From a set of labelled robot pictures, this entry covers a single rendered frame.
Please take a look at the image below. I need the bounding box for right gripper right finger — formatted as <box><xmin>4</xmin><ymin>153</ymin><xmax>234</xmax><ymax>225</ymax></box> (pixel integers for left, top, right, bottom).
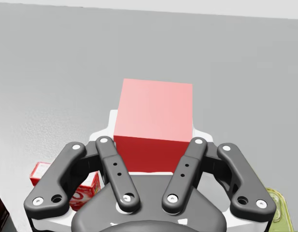
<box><xmin>161</xmin><ymin>120</ymin><xmax>277</xmax><ymax>218</ymax></box>

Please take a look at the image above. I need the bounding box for green rectangular can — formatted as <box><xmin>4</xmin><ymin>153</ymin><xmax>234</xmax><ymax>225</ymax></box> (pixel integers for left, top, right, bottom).
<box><xmin>265</xmin><ymin>187</ymin><xmax>295</xmax><ymax>232</ymax></box>

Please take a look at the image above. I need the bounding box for red and white carton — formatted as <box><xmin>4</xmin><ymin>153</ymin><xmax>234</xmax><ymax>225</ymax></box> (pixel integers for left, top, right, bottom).
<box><xmin>29</xmin><ymin>161</ymin><xmax>101</xmax><ymax>211</ymax></box>

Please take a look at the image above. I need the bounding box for dark red can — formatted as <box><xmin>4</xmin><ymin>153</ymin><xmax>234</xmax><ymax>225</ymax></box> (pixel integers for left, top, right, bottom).
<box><xmin>0</xmin><ymin>188</ymin><xmax>11</xmax><ymax>232</ymax></box>

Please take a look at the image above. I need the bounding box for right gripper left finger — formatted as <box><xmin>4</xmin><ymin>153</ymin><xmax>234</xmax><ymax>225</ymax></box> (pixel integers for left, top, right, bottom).
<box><xmin>23</xmin><ymin>110</ymin><xmax>141</xmax><ymax>216</ymax></box>

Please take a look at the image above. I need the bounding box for pink cube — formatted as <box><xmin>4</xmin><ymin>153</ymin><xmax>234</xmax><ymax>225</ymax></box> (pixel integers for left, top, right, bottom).
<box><xmin>113</xmin><ymin>78</ymin><xmax>193</xmax><ymax>174</ymax></box>

